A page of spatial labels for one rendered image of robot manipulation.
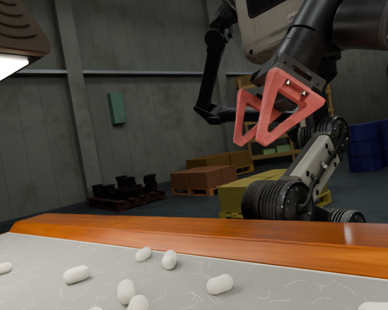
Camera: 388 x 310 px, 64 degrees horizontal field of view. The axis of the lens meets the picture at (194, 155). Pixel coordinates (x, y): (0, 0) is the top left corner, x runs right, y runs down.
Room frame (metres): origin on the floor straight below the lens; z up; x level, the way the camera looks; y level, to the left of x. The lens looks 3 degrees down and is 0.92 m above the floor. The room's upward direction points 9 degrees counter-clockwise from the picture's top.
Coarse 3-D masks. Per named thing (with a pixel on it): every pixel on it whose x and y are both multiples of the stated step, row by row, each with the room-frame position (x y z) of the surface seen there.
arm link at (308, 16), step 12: (312, 0) 0.39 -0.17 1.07; (324, 0) 0.38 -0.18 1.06; (336, 0) 0.38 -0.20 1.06; (300, 12) 0.40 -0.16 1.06; (312, 12) 0.38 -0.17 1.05; (324, 12) 0.38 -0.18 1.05; (300, 24) 0.39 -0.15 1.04; (312, 24) 0.38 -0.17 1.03; (324, 24) 0.38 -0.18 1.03; (324, 36) 0.38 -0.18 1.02
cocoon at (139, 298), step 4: (136, 296) 0.33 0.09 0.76; (140, 296) 0.33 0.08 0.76; (144, 296) 0.33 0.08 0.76; (132, 300) 0.33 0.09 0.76; (136, 300) 0.32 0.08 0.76; (140, 300) 0.32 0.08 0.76; (144, 300) 0.33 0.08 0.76; (132, 304) 0.31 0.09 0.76; (136, 304) 0.31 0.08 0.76; (140, 304) 0.32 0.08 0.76; (144, 304) 0.32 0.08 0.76; (148, 304) 0.33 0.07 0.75; (128, 308) 0.31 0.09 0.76; (132, 308) 0.31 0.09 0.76; (136, 308) 0.31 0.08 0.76; (140, 308) 0.31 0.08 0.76; (144, 308) 0.32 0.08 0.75
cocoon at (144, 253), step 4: (144, 248) 0.50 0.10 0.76; (148, 248) 0.51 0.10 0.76; (140, 252) 0.49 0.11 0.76; (144, 252) 0.49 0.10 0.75; (148, 252) 0.50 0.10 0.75; (136, 256) 0.49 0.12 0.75; (140, 256) 0.49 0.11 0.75; (144, 256) 0.49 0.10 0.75; (148, 256) 0.50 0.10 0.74; (140, 260) 0.49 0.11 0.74
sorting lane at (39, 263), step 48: (0, 240) 0.81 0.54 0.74; (48, 240) 0.73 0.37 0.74; (0, 288) 0.47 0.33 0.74; (48, 288) 0.44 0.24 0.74; (96, 288) 0.42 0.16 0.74; (144, 288) 0.40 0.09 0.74; (192, 288) 0.37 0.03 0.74; (240, 288) 0.36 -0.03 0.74; (288, 288) 0.34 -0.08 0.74; (336, 288) 0.32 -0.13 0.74; (384, 288) 0.31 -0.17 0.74
